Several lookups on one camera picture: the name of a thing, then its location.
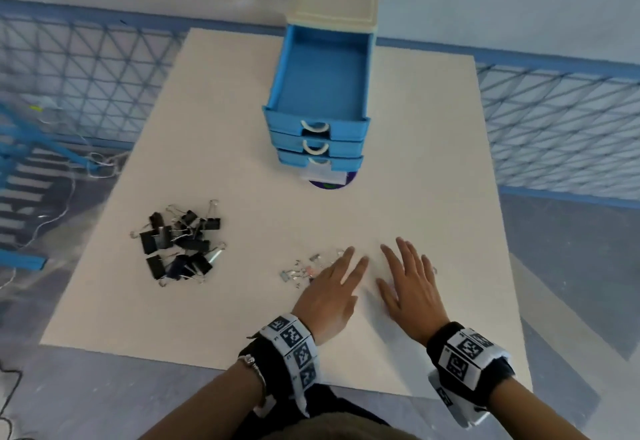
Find person's right hand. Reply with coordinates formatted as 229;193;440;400
375;237;451;349

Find person's left hand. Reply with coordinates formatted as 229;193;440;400
292;247;371;347

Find person's left forearm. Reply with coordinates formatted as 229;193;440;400
139;355;267;440

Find person's right forearm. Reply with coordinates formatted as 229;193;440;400
486;374;623;440

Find pile of small silver clips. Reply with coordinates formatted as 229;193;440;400
278;250;347;285

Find black wristband with marker tags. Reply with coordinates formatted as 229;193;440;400
239;312;321;418
425;322;516;429

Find purple round disc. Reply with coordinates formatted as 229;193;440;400
308;170;357;191

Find white paper label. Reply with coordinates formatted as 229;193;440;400
304;159;349;186

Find person's dark clothing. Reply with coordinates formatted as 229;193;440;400
260;382;392;430

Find pile of black binder clips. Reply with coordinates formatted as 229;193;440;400
130;199;227;287

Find blue metal mesh fence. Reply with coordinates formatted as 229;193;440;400
0;0;640;271

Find blue drawer with white handle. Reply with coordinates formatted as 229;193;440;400
275;146;365;172
262;24;375;139
268;127;369;158

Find silver bracelet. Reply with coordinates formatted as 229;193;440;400
242;355;267;391

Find thin white cable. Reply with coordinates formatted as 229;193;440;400
0;104;132;291

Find thin black cable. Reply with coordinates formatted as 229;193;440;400
0;361;24;440

